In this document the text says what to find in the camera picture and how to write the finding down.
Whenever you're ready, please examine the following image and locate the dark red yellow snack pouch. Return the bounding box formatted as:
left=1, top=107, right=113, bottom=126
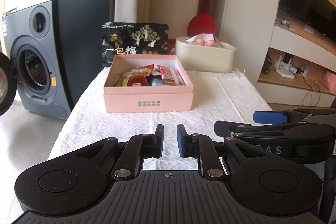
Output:
left=115, top=64, right=154, bottom=87

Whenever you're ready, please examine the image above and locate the red round paddle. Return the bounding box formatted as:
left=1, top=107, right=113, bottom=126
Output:
left=187, top=13, right=217, bottom=37

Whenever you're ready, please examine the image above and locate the red green sausage packet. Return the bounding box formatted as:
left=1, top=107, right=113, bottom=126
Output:
left=158, top=65, right=185, bottom=86

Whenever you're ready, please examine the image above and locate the television screen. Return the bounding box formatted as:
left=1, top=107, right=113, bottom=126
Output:
left=279, top=0, right=335, bottom=41

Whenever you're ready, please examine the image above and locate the pink cardboard box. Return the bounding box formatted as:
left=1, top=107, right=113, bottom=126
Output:
left=103, top=55, right=194, bottom=113

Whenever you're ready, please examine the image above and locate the grey washing machine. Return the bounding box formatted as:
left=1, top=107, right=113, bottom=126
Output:
left=1, top=0, right=71, bottom=120

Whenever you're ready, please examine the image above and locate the white textured tablecloth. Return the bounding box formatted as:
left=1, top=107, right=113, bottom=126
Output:
left=49, top=69, right=271, bottom=170

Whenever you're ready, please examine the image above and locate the white wifi router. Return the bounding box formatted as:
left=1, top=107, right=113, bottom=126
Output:
left=274, top=55, right=294, bottom=80

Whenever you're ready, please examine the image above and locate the pink gift bag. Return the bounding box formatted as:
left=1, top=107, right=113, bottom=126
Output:
left=322, top=70, right=336, bottom=95

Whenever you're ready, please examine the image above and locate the black plum snack bag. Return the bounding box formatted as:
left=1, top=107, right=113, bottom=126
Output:
left=101, top=22, right=169, bottom=67

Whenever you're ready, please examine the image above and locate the pink bow ornament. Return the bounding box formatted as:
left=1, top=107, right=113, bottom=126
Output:
left=196, top=38, right=215, bottom=47

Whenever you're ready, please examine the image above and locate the blue seaweed snack packet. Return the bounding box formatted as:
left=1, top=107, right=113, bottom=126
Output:
left=148, top=76, right=165, bottom=86

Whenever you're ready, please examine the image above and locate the white power cable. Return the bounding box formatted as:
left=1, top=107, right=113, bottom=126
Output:
left=301, top=74, right=329, bottom=108

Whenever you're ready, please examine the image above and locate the cream tissue box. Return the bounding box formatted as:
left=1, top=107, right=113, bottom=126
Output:
left=175, top=37, right=237, bottom=73

